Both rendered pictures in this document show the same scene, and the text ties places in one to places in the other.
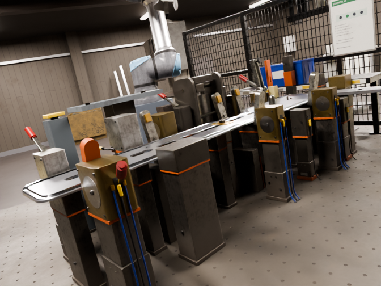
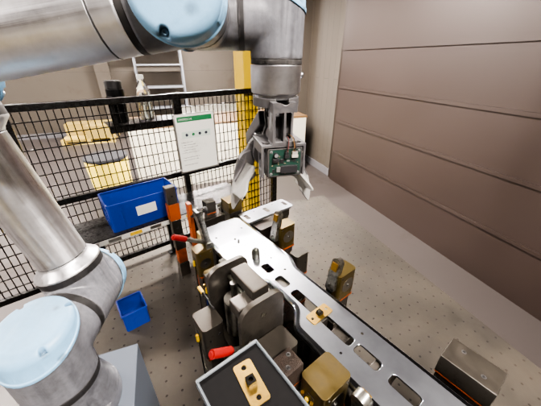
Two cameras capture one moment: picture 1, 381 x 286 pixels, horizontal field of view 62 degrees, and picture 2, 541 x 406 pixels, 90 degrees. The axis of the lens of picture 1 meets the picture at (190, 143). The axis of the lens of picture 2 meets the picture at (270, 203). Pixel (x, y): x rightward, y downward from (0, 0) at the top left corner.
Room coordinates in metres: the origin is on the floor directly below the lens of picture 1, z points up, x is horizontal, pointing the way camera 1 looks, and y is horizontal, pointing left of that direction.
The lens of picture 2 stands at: (1.33, 0.44, 1.69)
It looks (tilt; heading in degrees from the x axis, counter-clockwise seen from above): 28 degrees down; 272
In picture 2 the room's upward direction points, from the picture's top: straight up
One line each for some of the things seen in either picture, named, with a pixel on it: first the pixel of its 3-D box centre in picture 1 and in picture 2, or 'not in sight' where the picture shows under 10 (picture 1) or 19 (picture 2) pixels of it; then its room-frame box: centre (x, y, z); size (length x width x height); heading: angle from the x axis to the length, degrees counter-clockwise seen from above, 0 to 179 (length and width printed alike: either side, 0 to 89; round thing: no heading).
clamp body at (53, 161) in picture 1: (63, 206); not in sight; (0.96, 0.43, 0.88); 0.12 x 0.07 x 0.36; 40
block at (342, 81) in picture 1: (342, 111); (233, 227); (1.57, -0.78, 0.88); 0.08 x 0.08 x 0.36; 40
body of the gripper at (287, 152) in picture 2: not in sight; (276, 135); (1.33, 0.00, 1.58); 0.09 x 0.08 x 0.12; 107
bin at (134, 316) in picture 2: not in sight; (134, 311); (1.94, -0.33, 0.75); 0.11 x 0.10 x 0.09; 130
